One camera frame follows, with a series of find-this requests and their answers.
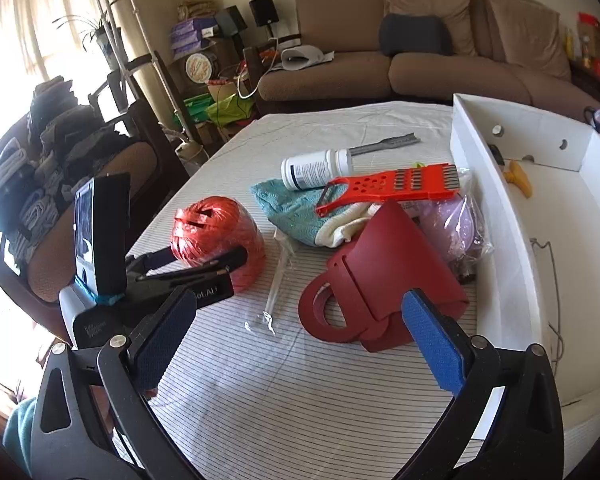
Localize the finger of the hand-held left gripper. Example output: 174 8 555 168
130 246 249 289
125 247 179 274

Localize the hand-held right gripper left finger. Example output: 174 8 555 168
30 285 203 480

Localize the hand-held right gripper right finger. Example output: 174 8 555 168
395 287 567 480

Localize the dark red bag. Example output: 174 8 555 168
298 200 470 355

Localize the teal towel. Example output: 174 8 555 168
250 178 376 249

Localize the white cardboard box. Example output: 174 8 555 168
450 92 600 441

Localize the red plastic grater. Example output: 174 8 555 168
315 164 462 218

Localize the person's left forearm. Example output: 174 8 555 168
2 396 39 478

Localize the red twine ball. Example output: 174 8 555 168
170 196 267 293

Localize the brown armchair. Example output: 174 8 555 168
0 140 166 311

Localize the clear wrapped stick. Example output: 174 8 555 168
245 230 298 336

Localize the pile of folded clothes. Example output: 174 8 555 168
0 76 126 266

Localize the clear plastic bag with contents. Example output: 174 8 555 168
415 195 493 281

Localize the dark wooden chair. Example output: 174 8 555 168
87 50 191 186

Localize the white pill bottle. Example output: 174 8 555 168
281 149 353 192

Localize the green bag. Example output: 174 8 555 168
182 92 221 123

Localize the yellow-green bag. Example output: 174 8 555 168
206 96 256 128

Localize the round printed tin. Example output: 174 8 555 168
185 52 218 83

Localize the purple white box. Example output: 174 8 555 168
172 43 213 59
172 31 216 47
171 17 217 36

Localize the potted plant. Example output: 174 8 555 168
52 12 120 68

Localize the white coat rack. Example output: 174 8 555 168
77 0 196 146

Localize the brown sofa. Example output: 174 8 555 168
256 0 600 121

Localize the white device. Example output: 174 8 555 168
279 44 326 70

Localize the cream curtain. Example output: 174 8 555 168
5 0 148 96

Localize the grey speaker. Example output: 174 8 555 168
215 6 248 37

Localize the black speaker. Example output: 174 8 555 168
249 0 280 27

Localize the dark wooden side table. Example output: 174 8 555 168
570 57 600 111

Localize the dark blue cushion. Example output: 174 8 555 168
379 13 453 58

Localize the tan cushion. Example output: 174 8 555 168
386 0 481 56
481 0 573 81

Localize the metal wire hanger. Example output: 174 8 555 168
529 236 566 376

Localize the white cable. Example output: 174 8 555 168
236 35 282 101

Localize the yellow handled corkscrew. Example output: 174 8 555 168
502 160 535 198

